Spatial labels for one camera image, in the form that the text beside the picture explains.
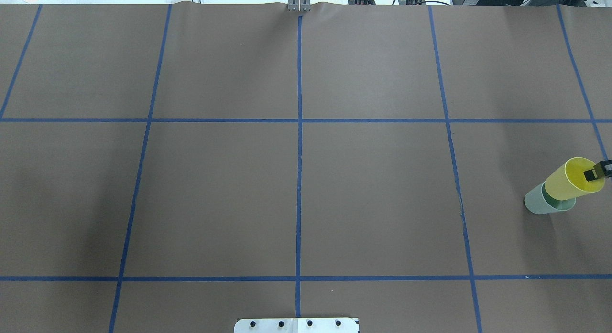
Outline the yellow plastic cup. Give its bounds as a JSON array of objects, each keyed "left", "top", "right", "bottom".
[{"left": 544, "top": 157, "right": 605, "bottom": 201}]

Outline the pale green plastic cup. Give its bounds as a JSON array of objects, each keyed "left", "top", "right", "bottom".
[{"left": 523, "top": 182, "right": 577, "bottom": 214}]

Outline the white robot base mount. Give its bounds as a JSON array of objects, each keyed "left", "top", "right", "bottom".
[{"left": 233, "top": 317, "right": 361, "bottom": 333}]

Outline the aluminium frame post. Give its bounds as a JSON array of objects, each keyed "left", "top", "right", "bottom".
[{"left": 288, "top": 0, "right": 312, "bottom": 11}]

